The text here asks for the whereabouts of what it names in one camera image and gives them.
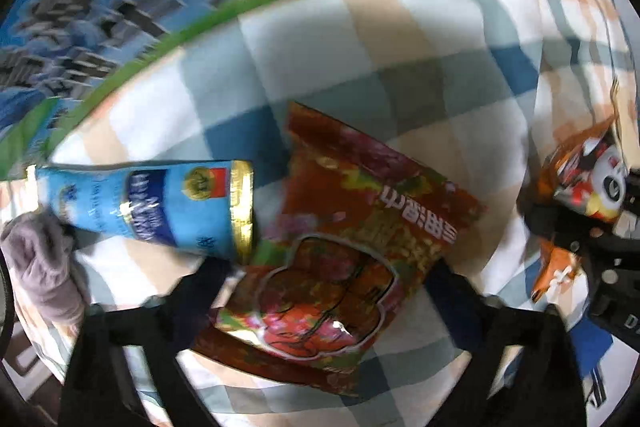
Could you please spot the orange panda snack packet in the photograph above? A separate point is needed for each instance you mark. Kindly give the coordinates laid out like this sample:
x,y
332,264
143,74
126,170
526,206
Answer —
x,y
587,177

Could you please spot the blue tube with gold band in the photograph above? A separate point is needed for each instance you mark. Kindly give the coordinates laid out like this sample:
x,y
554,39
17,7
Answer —
x,y
150,202

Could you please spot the red wet wipes packet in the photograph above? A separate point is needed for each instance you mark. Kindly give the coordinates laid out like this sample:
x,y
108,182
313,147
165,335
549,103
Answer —
x,y
345,237

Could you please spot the checkered blanket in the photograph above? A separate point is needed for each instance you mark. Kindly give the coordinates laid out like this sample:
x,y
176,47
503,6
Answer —
x,y
380,72

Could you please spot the grey cloth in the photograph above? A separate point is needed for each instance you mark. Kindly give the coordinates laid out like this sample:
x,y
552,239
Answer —
x,y
42,267

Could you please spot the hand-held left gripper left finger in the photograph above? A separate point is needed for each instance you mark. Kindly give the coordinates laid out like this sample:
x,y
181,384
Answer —
x,y
212,279

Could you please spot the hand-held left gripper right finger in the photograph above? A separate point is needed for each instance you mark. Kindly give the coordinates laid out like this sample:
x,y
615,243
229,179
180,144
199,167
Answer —
x,y
447,292

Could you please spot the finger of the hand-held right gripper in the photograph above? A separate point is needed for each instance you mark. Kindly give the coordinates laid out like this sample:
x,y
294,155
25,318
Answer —
x,y
555,222

